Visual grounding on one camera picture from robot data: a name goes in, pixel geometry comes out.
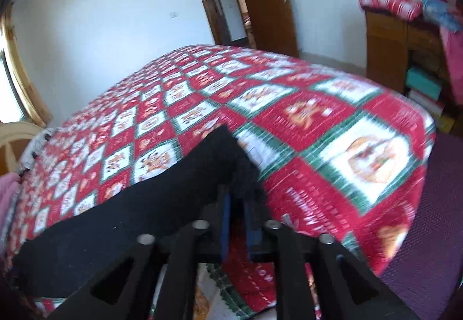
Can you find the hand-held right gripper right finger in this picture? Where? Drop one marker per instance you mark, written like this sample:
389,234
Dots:
249,233

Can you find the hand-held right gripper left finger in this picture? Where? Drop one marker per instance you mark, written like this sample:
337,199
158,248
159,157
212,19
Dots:
225,229

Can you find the black pants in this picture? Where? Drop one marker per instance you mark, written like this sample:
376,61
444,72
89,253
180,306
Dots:
144,215

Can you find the red printed bedspread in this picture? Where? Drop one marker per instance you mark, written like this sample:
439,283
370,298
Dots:
325,146

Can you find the purple floor mat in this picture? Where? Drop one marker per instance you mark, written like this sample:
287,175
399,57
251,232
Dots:
434,211

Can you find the grey patterned pillow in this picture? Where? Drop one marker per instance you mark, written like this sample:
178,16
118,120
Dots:
36,150

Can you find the brown wooden door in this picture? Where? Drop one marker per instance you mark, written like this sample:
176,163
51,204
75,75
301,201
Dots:
267,19

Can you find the white box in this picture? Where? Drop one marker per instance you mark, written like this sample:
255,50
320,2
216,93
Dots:
427,102

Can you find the pink folded blanket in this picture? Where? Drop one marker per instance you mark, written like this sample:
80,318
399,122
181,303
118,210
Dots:
8,197

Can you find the wooden inner door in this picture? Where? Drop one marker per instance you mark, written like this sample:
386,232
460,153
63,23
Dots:
214,8

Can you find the yellow box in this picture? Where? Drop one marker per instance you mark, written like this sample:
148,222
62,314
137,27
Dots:
444,123

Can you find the cream round headboard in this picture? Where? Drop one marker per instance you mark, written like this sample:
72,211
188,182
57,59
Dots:
14,139

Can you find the teal box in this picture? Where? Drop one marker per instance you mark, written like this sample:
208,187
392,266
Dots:
424,83

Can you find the wooden cabinet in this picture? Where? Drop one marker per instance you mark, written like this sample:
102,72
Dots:
387,45

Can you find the yellow curtain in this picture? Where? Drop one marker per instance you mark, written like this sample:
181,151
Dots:
21,77

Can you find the window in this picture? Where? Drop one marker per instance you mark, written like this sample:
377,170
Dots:
9,92

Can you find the pink hanging cloth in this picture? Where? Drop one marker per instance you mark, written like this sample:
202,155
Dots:
454,63

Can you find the red and white wrapped bundle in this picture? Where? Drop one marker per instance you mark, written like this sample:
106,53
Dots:
392,4

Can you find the blue plastic bag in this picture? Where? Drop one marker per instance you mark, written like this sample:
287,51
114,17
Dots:
441,12

